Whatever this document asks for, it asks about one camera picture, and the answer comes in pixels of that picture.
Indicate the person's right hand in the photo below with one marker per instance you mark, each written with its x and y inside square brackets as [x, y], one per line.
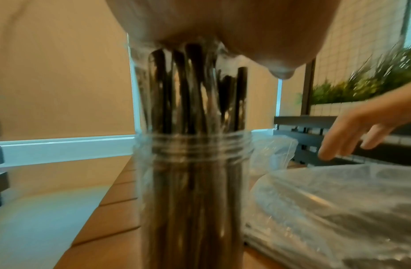
[375, 115]

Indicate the person's left hand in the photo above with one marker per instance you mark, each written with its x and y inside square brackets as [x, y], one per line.
[225, 21]

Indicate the green plant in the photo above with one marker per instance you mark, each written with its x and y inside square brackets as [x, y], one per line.
[375, 81]

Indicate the white tiled planter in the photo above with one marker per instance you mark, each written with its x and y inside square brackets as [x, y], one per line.
[338, 107]

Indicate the beige padded bench seat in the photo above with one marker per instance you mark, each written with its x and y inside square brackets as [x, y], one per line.
[35, 223]

